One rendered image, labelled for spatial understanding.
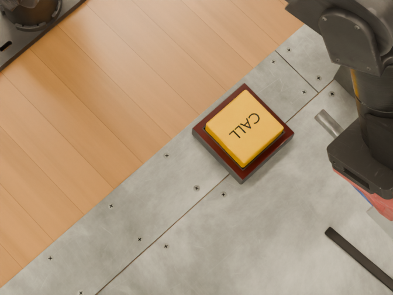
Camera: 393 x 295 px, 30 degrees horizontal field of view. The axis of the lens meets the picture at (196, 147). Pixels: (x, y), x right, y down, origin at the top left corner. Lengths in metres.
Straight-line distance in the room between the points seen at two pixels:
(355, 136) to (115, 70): 0.34
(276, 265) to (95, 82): 0.29
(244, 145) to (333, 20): 0.35
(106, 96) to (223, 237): 0.21
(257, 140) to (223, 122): 0.04
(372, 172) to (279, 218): 0.24
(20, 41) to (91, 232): 0.23
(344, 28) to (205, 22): 0.43
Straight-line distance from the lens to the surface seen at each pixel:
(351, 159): 0.58
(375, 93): 0.52
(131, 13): 0.87
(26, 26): 0.86
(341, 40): 0.46
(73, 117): 0.83
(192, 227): 0.79
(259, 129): 0.78
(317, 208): 0.81
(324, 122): 0.68
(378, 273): 0.80
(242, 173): 0.78
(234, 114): 0.78
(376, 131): 0.54
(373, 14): 0.43
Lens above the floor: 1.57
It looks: 73 degrees down
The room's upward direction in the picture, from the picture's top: 7 degrees clockwise
